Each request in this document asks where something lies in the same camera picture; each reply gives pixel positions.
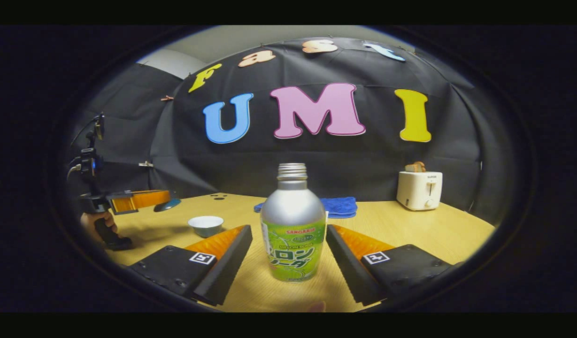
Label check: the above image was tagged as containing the teal teacup lid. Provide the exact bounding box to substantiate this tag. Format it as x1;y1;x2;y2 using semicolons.
153;198;182;213

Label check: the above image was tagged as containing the folded blue towel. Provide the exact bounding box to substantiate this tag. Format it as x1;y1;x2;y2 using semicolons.
254;196;358;219

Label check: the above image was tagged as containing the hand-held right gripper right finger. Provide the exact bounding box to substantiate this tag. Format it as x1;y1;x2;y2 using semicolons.
325;224;453;307

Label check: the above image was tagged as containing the white teacup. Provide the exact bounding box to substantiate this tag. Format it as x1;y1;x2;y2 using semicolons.
188;215;224;238

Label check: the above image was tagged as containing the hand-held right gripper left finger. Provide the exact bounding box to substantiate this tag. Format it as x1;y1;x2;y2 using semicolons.
129;224;254;307

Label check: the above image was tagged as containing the silver green-label water bottle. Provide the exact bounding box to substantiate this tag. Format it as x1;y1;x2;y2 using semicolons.
261;163;327;283

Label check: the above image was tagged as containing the black backdrop cloth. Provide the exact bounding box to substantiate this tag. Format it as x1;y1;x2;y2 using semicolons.
70;37;502;227

